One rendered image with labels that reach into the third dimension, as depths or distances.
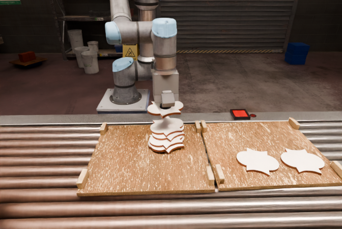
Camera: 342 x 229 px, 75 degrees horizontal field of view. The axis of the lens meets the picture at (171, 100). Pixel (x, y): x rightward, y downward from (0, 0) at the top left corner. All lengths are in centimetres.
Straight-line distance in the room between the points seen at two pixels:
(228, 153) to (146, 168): 30
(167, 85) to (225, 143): 32
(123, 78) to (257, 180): 82
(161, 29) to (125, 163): 45
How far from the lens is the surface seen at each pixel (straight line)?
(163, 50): 70
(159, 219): 67
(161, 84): 74
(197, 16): 543
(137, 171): 77
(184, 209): 70
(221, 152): 84
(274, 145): 94
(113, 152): 85
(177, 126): 86
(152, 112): 78
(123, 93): 126
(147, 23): 80
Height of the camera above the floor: 147
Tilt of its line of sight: 27 degrees down
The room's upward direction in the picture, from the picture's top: straight up
